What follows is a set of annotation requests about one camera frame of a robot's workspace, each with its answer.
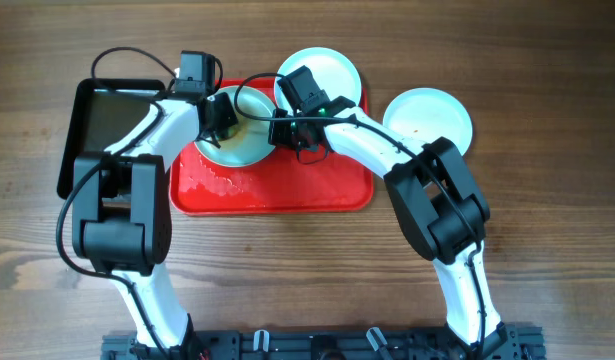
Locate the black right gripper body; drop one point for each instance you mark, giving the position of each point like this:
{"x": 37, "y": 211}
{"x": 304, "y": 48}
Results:
{"x": 287, "y": 133}

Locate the red plastic tray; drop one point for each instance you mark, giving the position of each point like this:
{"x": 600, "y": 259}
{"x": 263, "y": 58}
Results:
{"x": 279, "y": 183}

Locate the white plate top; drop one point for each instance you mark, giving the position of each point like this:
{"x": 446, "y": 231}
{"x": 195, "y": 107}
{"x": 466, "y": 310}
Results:
{"x": 332, "y": 71}

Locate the black water tray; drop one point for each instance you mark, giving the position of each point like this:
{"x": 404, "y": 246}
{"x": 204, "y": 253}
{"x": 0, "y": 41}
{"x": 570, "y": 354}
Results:
{"x": 98, "y": 120}

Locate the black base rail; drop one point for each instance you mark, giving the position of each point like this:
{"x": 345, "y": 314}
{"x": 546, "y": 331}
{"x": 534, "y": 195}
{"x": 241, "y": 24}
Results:
{"x": 508, "y": 342}

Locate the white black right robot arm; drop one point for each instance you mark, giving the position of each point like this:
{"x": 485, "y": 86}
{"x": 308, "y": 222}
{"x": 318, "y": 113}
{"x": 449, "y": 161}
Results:
{"x": 440, "y": 210}

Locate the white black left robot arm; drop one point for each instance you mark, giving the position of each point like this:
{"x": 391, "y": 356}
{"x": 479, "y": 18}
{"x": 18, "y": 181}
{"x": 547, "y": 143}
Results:
{"x": 121, "y": 219}

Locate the green yellow sponge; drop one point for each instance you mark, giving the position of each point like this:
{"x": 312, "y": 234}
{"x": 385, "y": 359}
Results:
{"x": 229, "y": 133}

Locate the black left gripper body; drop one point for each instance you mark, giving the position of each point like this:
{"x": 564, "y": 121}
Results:
{"x": 221, "y": 119}

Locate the white plate bottom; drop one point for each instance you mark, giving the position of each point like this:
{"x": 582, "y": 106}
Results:
{"x": 248, "y": 144}

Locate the white plate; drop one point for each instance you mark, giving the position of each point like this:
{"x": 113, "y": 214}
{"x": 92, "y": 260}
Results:
{"x": 427, "y": 114}
{"x": 332, "y": 71}
{"x": 248, "y": 144}

